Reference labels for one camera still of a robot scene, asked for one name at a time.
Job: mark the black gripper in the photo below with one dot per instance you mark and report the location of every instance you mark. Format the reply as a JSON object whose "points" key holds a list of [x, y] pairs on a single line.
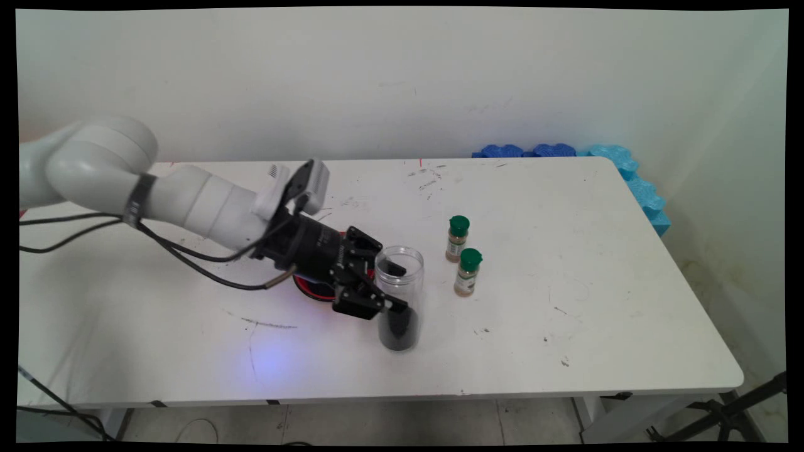
{"points": [[308, 248]]}

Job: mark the clear plastic jar black grains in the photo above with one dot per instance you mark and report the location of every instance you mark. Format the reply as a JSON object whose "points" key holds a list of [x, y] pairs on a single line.
{"points": [[399, 333]]}

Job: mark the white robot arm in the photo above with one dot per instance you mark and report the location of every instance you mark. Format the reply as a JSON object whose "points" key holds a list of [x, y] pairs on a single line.
{"points": [[188, 201]]}

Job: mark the red bowl with black grains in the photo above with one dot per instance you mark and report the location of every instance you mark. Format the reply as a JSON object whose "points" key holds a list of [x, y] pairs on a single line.
{"points": [[311, 290]]}

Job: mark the spice bottle green cap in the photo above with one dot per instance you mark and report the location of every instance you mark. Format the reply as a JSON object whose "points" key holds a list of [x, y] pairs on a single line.
{"points": [[457, 242], [468, 276]]}

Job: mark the white table leg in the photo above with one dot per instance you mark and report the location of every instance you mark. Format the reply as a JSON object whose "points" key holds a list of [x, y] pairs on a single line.
{"points": [[113, 424], [628, 417]]}

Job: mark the black tripod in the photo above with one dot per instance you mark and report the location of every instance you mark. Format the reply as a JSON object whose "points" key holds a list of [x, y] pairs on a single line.
{"points": [[722, 414]]}

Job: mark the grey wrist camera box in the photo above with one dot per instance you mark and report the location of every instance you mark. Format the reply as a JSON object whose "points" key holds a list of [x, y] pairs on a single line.
{"points": [[311, 182]]}

